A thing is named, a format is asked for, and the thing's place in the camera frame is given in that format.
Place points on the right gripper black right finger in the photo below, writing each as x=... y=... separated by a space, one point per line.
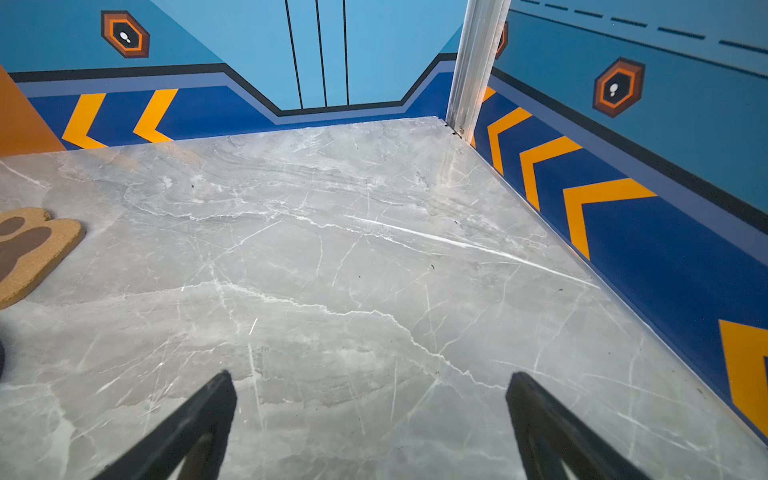
x=554 y=443

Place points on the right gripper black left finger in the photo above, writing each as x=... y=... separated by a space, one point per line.
x=189 y=444

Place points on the paw print cork coaster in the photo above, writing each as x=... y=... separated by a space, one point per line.
x=33 y=243

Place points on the aluminium corner post right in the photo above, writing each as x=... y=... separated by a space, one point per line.
x=480 y=37

